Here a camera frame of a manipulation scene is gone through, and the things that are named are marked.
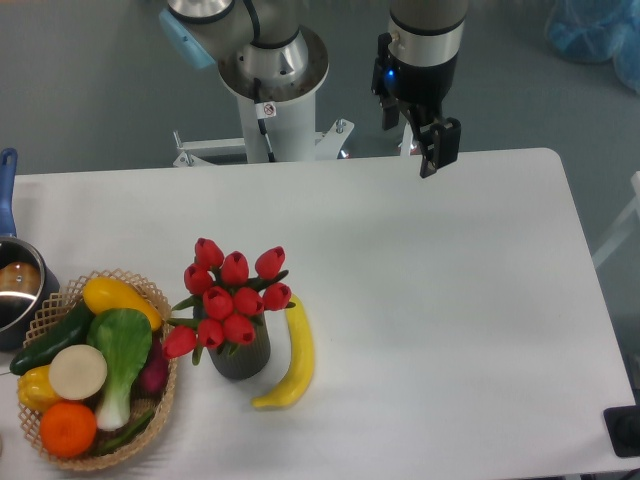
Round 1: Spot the green chili pepper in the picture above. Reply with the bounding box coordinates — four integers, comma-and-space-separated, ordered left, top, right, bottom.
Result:
91, 409, 155, 456

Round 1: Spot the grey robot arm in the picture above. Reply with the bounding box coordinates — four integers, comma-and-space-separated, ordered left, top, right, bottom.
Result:
159, 1, 468, 178

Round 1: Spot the green cucumber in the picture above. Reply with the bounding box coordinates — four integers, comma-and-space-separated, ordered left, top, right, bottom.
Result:
9, 300, 95, 376

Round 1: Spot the red tulip bouquet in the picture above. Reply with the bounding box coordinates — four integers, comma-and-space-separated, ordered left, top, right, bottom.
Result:
162, 238, 293, 361

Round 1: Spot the woven wicker basket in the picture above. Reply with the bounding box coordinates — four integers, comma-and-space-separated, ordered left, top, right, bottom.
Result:
18, 269, 177, 472

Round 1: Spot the blue plastic bag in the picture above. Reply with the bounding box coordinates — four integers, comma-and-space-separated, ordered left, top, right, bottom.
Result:
545, 1, 639, 92

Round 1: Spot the purple sweet potato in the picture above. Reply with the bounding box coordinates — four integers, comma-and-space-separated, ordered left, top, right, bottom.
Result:
138, 337, 169, 395

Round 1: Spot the yellow squash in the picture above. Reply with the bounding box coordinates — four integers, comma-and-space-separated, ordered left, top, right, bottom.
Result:
82, 277, 163, 331

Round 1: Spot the yellow banana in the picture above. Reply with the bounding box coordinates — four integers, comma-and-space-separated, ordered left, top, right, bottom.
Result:
251, 295, 315, 410

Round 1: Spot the dark grey ribbed vase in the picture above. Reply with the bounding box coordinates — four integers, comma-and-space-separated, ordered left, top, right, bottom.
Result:
191, 307, 271, 380

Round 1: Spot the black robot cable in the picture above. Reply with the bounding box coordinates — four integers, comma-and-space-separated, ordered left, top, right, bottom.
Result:
241, 0, 277, 163

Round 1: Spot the yellow bell pepper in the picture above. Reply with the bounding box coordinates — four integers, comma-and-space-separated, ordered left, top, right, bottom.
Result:
18, 365, 62, 413

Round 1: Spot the green bok choy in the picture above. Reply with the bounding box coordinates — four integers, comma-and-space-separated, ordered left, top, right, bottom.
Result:
87, 308, 152, 431

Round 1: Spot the white round radish slice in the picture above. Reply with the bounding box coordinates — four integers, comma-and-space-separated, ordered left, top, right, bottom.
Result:
48, 344, 107, 401

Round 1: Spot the blue handled saucepan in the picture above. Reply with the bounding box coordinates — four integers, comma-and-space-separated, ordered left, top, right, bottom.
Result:
1, 148, 60, 352

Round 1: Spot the black device at edge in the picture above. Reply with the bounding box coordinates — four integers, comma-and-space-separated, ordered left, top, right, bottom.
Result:
603, 405, 639, 458

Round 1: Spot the white frame at right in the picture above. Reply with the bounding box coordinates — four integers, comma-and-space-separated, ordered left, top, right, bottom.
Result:
592, 171, 639, 269

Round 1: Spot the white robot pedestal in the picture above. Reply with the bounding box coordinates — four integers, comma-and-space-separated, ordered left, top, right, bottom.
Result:
173, 26, 355, 167

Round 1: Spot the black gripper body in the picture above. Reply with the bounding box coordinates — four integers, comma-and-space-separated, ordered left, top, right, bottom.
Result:
371, 32, 458, 120

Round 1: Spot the orange fruit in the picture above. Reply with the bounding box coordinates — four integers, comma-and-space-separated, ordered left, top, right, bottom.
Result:
39, 401, 97, 458

